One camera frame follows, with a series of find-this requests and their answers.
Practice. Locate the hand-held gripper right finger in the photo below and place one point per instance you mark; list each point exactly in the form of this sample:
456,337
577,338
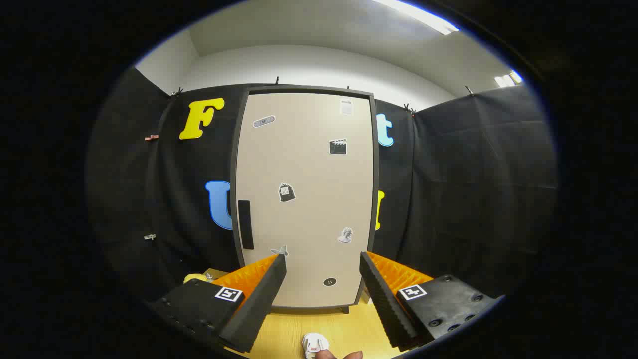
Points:
381,294

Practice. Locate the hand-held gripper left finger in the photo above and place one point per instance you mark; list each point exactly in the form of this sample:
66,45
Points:
266,294

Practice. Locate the white shoe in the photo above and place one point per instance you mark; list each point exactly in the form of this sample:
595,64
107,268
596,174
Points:
314,343

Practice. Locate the dark grey shoe cabinet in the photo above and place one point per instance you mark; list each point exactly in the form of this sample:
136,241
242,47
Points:
299,89

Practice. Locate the yellow soft toy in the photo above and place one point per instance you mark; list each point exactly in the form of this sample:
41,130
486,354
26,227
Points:
195,277

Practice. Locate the black backdrop cloth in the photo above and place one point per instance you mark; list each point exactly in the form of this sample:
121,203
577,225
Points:
473,189

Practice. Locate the small ceiling light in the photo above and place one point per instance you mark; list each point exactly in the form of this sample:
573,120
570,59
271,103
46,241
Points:
508,79

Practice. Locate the long ceiling light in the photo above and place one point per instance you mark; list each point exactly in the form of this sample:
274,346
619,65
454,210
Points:
418,16

